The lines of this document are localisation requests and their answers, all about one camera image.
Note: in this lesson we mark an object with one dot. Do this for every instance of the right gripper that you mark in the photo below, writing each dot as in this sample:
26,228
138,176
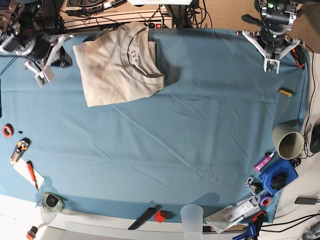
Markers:
48,52

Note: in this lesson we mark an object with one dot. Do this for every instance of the red pen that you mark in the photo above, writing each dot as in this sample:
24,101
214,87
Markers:
32,174

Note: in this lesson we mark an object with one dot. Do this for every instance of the beige ceramic mug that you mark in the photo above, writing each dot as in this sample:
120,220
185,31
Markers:
287,141

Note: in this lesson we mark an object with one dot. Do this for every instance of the metal carabiner keys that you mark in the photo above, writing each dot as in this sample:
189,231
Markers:
255,187

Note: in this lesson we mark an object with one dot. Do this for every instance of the orange black box cutter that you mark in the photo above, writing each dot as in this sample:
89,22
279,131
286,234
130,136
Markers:
299,57

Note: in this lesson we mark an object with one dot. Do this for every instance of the black computer mouse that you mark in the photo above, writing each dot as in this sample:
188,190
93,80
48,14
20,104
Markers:
315,139

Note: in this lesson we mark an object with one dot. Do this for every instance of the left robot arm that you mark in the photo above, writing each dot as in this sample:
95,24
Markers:
276,18

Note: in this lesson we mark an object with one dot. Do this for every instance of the red tape roll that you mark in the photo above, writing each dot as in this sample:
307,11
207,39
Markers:
7,130

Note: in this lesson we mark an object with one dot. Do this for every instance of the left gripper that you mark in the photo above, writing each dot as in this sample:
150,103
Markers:
272,49

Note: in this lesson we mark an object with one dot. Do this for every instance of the blue table cloth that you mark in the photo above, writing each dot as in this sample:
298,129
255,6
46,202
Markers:
195,141

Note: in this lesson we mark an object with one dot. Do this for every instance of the red cube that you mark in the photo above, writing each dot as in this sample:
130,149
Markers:
160,216

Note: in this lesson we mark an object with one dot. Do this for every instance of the orange utility knife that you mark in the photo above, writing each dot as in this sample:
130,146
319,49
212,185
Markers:
19,150

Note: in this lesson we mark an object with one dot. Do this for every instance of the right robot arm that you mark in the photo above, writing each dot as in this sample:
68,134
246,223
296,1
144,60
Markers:
23,34

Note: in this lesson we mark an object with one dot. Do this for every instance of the glass bottle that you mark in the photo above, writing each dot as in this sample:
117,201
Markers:
45,211

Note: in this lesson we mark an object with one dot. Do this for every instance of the black knob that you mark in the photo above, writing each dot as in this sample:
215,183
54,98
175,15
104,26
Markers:
278,182

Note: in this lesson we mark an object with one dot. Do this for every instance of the translucent plastic cup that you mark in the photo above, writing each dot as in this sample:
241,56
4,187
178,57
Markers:
192,216

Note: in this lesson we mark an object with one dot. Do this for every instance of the white paper note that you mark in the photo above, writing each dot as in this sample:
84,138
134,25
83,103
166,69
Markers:
22,169

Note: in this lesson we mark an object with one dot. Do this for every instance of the paper packaging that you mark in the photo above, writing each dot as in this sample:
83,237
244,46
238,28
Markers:
232,215

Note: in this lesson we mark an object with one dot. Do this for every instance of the blue clamp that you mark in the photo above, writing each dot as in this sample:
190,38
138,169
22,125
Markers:
253,229

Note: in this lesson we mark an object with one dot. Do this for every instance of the purple tape roll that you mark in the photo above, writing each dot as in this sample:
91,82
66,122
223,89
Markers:
266,200

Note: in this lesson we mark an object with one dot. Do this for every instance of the beige T-shirt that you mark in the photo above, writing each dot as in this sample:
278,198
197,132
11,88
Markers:
119,66

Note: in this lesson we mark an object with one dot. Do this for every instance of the yellow green battery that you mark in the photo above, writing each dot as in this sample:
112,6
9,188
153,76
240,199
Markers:
285,92

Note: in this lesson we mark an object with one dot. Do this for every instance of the black power strip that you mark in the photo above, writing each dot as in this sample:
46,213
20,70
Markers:
157,25

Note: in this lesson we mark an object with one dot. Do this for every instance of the purple glue tube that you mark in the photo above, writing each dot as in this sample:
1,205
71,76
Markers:
263,162

